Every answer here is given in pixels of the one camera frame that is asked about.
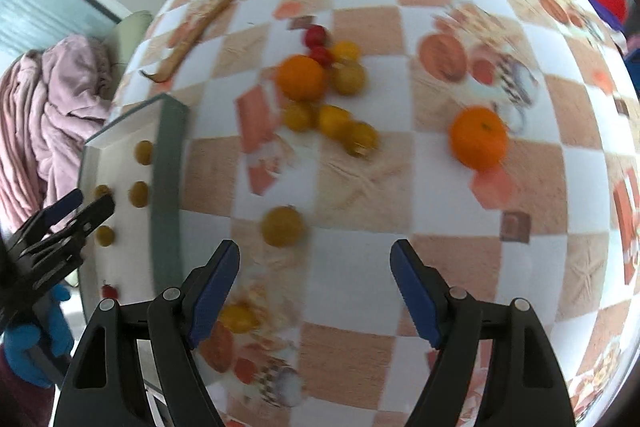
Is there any person's left forearm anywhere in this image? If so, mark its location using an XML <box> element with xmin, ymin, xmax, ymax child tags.
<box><xmin>0</xmin><ymin>347</ymin><xmax>57</xmax><ymax>427</ymax></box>

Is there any long curved wooden stick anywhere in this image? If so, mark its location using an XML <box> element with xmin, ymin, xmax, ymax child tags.
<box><xmin>140</xmin><ymin>0</ymin><xmax>297</xmax><ymax>84</ymax></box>

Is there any pale green chair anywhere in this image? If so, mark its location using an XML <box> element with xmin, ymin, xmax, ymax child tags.
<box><xmin>106</xmin><ymin>10</ymin><xmax>154</xmax><ymax>74</ymax></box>

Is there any orange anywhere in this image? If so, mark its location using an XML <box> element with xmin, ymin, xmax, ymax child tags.
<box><xmin>449</xmin><ymin>105</ymin><xmax>509</xmax><ymax>172</ymax></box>
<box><xmin>276</xmin><ymin>55</ymin><xmax>329</xmax><ymax>102</ymax></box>

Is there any person's left hand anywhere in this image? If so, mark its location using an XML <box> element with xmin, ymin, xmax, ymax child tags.
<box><xmin>1</xmin><ymin>284</ymin><xmax>75</xmax><ymax>389</ymax></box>

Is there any checkered printed tablecloth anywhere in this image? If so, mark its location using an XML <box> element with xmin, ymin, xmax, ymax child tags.
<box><xmin>112</xmin><ymin>0</ymin><xmax>640</xmax><ymax>427</ymax></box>

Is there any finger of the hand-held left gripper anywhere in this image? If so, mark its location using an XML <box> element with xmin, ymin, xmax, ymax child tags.
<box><xmin>30</xmin><ymin>195</ymin><xmax>116</xmax><ymax>259</ymax></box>
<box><xmin>7</xmin><ymin>188</ymin><xmax>84</xmax><ymax>251</ymax></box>

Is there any purple cloth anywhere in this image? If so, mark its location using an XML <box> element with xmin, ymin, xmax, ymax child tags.
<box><xmin>586</xmin><ymin>0</ymin><xmax>627</xmax><ymax>34</ymax></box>

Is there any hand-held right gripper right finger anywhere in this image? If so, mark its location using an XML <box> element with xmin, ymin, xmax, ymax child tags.
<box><xmin>390</xmin><ymin>239</ymin><xmax>576</xmax><ymax>427</ymax></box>

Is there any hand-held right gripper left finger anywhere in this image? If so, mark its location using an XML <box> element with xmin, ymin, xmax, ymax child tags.
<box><xmin>53</xmin><ymin>239</ymin><xmax>241</xmax><ymax>427</ymax></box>

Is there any white tray green rim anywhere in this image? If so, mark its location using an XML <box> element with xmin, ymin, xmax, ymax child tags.
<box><xmin>77</xmin><ymin>92</ymin><xmax>190</xmax><ymax>409</ymax></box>

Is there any pink blanket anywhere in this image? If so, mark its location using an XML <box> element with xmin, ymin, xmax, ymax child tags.
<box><xmin>0</xmin><ymin>34</ymin><xmax>117</xmax><ymax>235</ymax></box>

